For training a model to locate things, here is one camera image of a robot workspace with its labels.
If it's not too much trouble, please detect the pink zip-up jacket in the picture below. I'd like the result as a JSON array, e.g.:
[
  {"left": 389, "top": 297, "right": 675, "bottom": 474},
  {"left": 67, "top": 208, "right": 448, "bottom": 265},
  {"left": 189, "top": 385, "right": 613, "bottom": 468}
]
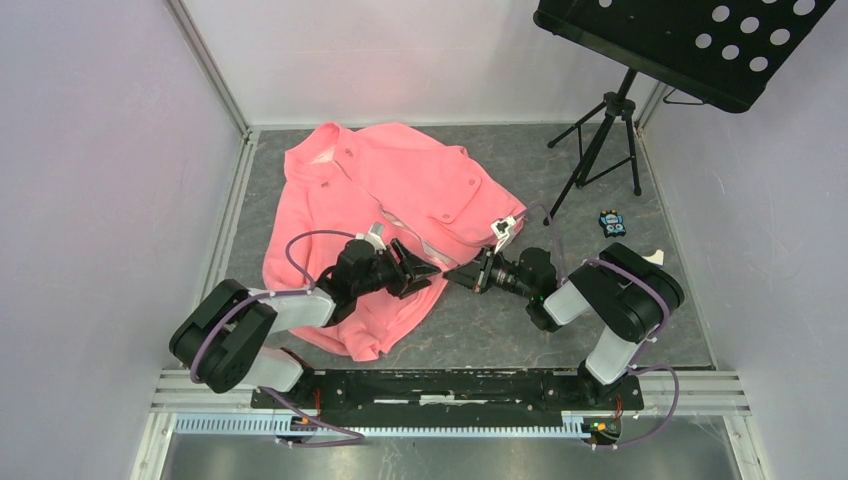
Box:
[{"left": 262, "top": 121, "right": 528, "bottom": 364}]

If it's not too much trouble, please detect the white slotted cable duct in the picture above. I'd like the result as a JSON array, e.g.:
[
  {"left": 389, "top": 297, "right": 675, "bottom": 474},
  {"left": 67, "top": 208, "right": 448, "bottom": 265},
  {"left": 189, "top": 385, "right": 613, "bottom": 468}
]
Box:
[{"left": 173, "top": 413, "right": 588, "bottom": 439}]

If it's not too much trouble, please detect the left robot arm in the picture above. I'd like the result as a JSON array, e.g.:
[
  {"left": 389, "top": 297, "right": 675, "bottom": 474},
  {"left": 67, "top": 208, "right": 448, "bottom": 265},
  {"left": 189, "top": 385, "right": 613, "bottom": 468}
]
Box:
[{"left": 169, "top": 236, "right": 440, "bottom": 408}]

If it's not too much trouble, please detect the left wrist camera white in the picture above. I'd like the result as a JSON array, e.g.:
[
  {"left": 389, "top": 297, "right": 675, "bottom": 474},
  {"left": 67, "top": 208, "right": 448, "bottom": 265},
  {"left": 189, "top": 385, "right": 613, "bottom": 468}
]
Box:
[{"left": 355, "top": 222, "right": 386, "bottom": 252}]

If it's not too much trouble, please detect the small black blue toy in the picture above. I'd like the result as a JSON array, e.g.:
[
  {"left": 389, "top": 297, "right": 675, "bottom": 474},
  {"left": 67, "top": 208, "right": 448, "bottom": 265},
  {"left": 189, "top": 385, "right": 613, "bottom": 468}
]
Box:
[{"left": 598, "top": 210, "right": 627, "bottom": 238}]

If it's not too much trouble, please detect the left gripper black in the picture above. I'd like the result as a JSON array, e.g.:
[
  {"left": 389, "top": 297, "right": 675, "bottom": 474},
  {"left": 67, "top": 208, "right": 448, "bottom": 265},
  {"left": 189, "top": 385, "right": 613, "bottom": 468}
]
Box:
[{"left": 353, "top": 237, "right": 440, "bottom": 299}]

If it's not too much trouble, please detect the white object behind arm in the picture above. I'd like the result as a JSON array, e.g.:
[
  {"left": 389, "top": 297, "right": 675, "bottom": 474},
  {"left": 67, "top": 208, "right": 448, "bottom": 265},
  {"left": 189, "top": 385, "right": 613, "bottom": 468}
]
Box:
[{"left": 644, "top": 249, "right": 665, "bottom": 266}]

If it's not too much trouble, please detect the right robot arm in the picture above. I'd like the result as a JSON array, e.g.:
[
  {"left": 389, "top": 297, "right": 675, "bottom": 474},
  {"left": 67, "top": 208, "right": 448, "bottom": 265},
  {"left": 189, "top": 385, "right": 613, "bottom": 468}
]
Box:
[{"left": 444, "top": 242, "right": 685, "bottom": 408}]

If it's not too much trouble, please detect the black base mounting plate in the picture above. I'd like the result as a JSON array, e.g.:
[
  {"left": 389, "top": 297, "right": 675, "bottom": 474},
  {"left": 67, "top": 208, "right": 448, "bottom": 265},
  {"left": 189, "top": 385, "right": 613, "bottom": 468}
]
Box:
[{"left": 284, "top": 368, "right": 645, "bottom": 428}]

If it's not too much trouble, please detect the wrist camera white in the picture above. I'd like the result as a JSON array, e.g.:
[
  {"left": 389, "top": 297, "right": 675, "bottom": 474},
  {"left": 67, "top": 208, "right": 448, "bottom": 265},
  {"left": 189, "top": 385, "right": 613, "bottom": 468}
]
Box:
[
  {"left": 490, "top": 215, "right": 519, "bottom": 254},
  {"left": 355, "top": 222, "right": 386, "bottom": 252}
]

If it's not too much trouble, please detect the black music stand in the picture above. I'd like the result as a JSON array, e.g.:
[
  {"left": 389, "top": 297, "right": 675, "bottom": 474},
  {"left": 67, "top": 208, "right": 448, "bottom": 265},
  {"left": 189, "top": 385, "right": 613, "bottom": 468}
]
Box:
[{"left": 533, "top": 1, "right": 833, "bottom": 207}]

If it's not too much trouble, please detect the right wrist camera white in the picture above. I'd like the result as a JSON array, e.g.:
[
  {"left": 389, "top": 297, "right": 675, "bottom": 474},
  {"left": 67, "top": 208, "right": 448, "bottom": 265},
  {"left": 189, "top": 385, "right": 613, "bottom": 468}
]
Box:
[{"left": 490, "top": 215, "right": 519, "bottom": 254}]

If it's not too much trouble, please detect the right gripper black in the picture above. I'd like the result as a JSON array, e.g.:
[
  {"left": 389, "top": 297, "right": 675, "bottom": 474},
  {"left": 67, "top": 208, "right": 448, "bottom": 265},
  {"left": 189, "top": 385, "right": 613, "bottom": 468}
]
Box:
[{"left": 443, "top": 243, "right": 535, "bottom": 300}]

